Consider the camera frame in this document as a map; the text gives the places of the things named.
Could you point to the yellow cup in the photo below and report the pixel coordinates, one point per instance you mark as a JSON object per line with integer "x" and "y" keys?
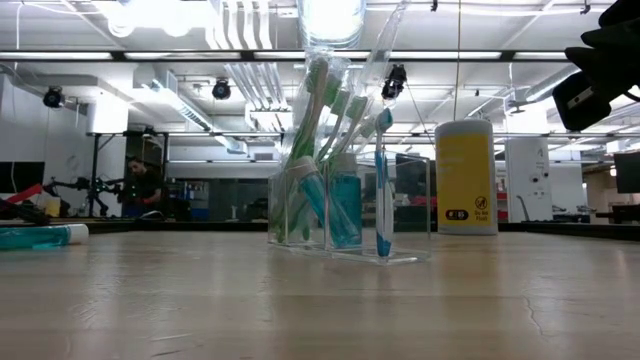
{"x": 52, "y": 206}

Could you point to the black monitor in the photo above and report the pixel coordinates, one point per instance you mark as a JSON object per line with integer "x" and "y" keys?
{"x": 417, "y": 175}
{"x": 627, "y": 172}

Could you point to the blue white toothbrush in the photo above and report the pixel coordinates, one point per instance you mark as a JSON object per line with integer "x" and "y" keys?
{"x": 384, "y": 200}

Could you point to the person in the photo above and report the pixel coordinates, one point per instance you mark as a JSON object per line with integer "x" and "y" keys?
{"x": 145, "y": 187}

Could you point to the black background robot arm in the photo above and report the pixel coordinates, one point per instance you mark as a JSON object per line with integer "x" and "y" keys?
{"x": 82, "y": 184}

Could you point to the clear acrylic organizer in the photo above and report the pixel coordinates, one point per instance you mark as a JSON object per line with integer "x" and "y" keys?
{"x": 400, "y": 259}

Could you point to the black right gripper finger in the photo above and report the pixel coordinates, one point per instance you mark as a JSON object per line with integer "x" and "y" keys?
{"x": 600, "y": 42}
{"x": 605, "y": 63}

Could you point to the yellow wipes canister white lid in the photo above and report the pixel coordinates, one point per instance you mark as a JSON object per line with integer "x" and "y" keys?
{"x": 465, "y": 175}

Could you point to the black background station frame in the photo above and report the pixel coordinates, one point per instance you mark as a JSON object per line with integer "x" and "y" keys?
{"x": 95, "y": 170}

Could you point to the black wall screen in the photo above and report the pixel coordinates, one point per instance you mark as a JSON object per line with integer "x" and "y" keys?
{"x": 20, "y": 175}

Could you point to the red object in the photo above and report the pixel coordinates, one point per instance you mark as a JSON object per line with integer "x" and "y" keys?
{"x": 31, "y": 193}

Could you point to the black ceiling spotlight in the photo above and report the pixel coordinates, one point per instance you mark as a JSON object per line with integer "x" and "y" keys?
{"x": 53, "y": 97}
{"x": 221, "y": 90}
{"x": 395, "y": 80}

